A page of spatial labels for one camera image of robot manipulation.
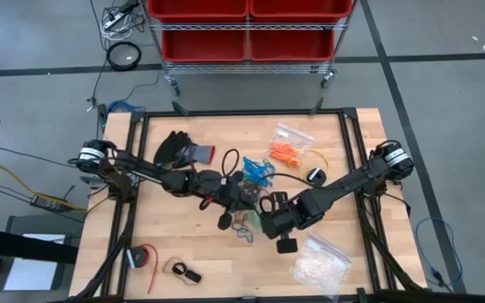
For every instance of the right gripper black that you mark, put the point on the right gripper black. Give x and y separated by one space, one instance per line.
286 219

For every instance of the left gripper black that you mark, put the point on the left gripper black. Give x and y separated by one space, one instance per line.
221 189

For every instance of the clear zip bag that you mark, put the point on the clear zip bag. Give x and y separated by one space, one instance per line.
291 136
246 231

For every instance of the stack of clear zip bags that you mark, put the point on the stack of clear zip bags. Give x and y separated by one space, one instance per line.
320 265

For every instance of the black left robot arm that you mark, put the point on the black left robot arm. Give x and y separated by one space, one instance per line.
141 168

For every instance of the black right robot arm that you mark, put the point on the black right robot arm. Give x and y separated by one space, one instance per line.
352 181

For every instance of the loose dark rubber bands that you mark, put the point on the loose dark rubber bands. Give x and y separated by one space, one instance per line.
240 217

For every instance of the dark rubber bands pile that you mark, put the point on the dark rubber bands pile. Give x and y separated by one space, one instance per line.
251 191

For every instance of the blue rubber bands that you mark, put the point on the blue rubber bands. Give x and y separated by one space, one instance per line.
257 172

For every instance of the black oblong fob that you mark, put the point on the black oblong fob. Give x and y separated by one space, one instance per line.
193 276

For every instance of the black bundle with green edge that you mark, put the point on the black bundle with green edge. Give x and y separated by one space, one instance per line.
175 147

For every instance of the small black box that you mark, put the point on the small black box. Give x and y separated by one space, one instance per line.
102 115

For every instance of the black round magnifier lamp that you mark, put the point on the black round magnifier lamp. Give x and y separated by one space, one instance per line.
124 55

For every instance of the grey cart with white sheet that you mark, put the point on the grey cart with white sheet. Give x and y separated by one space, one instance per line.
34 269

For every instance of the white power strip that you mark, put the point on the white power strip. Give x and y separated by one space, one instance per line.
114 20

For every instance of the black beam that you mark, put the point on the black beam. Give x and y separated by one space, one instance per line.
15 246

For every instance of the black aluminium table frame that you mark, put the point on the black aluminium table frame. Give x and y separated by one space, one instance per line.
246 113

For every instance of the black fin-shaped bracket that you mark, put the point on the black fin-shaped bracket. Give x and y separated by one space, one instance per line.
179 107
317 106

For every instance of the silver metal mounting bracket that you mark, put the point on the silver metal mounting bracket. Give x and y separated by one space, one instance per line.
87 181

